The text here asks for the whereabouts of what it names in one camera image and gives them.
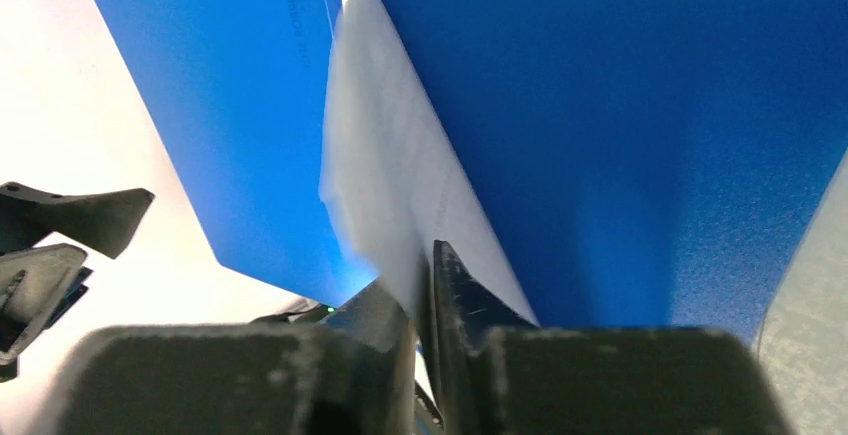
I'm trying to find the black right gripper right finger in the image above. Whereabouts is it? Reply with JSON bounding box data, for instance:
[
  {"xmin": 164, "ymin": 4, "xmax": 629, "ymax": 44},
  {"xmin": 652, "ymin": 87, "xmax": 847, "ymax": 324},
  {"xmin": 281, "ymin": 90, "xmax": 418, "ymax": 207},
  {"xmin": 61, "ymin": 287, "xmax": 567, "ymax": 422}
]
[{"xmin": 432, "ymin": 240, "xmax": 792, "ymax": 434}]

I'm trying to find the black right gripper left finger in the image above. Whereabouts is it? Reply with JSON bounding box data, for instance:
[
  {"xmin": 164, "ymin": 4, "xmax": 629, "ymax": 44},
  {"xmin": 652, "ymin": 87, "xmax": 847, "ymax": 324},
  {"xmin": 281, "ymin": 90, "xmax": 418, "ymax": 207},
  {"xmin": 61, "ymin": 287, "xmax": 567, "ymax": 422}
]
[{"xmin": 30, "ymin": 283, "xmax": 415, "ymax": 434}]

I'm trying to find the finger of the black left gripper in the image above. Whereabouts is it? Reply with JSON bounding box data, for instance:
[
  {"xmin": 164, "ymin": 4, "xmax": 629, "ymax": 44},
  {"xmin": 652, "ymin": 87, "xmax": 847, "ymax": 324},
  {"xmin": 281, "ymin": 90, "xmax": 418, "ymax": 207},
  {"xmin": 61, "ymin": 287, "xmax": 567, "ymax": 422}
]
[
  {"xmin": 1, "ymin": 243, "xmax": 87, "ymax": 383},
  {"xmin": 1, "ymin": 182, "xmax": 155, "ymax": 259}
]

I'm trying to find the white paper sheet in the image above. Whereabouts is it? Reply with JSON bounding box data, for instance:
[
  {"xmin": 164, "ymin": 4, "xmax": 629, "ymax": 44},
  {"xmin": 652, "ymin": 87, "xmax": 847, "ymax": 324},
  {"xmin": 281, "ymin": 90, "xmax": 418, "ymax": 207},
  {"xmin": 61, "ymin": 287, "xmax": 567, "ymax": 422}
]
[{"xmin": 320, "ymin": 0, "xmax": 534, "ymax": 321}]

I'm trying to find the blue plastic folder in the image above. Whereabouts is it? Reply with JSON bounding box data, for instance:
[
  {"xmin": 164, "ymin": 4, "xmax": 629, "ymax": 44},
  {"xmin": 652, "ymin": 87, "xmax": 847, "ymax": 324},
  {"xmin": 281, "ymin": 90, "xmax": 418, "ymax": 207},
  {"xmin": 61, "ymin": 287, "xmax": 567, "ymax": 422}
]
[{"xmin": 94, "ymin": 0, "xmax": 847, "ymax": 341}]

